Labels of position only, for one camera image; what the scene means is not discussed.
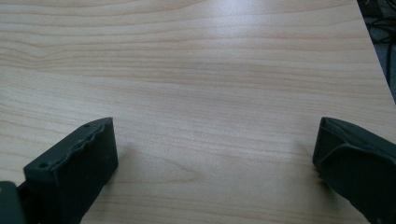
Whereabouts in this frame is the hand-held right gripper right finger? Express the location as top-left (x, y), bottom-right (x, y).
top-left (312, 117), bottom-right (396, 224)

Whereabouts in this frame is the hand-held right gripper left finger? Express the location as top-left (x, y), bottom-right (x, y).
top-left (17, 117), bottom-right (120, 224)

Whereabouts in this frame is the black cable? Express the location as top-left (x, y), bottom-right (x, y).
top-left (363, 17), bottom-right (396, 86)

